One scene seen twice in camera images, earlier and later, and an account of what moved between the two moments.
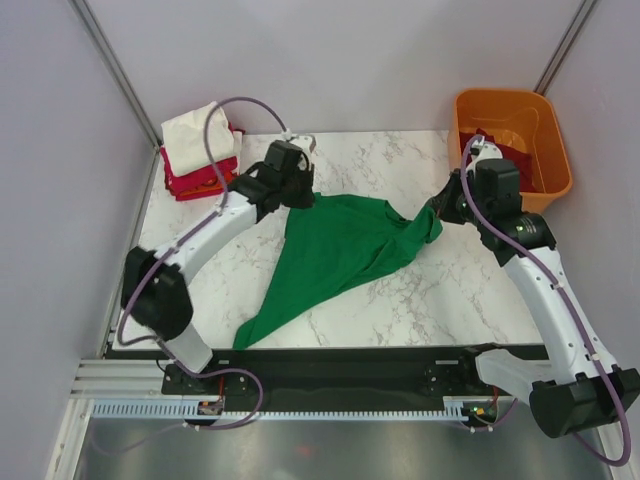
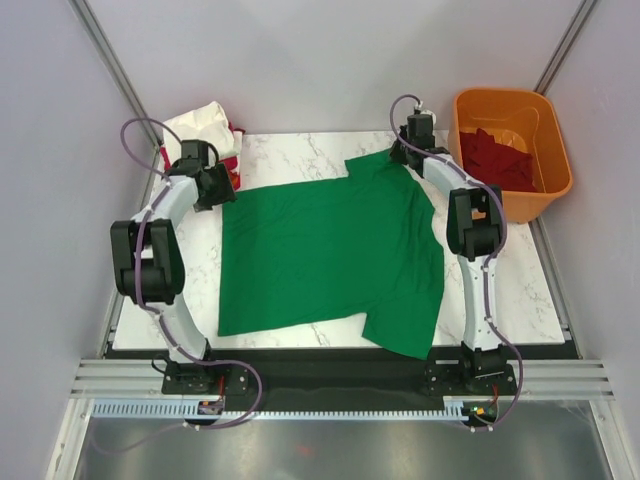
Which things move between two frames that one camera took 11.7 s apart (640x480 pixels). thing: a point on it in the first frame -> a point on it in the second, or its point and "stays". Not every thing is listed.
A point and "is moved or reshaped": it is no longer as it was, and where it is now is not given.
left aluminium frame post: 87,19 stays
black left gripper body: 298,189 -> 221,190
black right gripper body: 458,209 -> 399,152
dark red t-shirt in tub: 470,142 stays
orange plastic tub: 521,120 stays
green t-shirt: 333,244 is moved or reshaped
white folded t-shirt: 183,139 stays
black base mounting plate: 343,374 stays
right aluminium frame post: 548,76 stays
